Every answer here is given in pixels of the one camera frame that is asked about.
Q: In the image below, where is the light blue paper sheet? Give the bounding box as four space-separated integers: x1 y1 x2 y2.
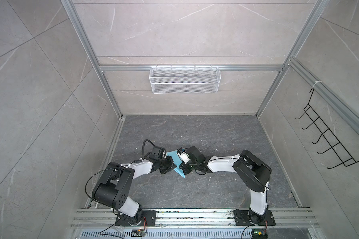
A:
167 150 185 178

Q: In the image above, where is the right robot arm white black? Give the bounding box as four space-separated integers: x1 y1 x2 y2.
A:
177 146 272 223

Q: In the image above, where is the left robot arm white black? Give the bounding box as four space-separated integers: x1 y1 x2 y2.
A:
91 156 177 221

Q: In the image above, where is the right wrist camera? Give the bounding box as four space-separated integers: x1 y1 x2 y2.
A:
177 146 203 164

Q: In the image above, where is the right black cable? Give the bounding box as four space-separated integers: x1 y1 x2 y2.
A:
185 155 237 176

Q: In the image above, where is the black cable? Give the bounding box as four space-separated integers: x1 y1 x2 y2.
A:
84 139 167 204
185 155 237 176

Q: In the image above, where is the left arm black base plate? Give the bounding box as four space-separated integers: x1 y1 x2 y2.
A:
116 210 157 227

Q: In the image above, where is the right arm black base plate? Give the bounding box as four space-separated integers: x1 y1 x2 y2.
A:
232 209 276 226

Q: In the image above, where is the left black cable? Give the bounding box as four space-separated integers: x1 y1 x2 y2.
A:
84 139 167 204

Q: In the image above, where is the white wire mesh basket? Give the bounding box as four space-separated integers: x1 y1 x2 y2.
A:
149 66 221 94

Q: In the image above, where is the aluminium mounting rail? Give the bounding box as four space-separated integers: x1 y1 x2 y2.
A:
70 208 319 229

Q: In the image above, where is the black wire hook rack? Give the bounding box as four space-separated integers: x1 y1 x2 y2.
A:
294 88 359 169

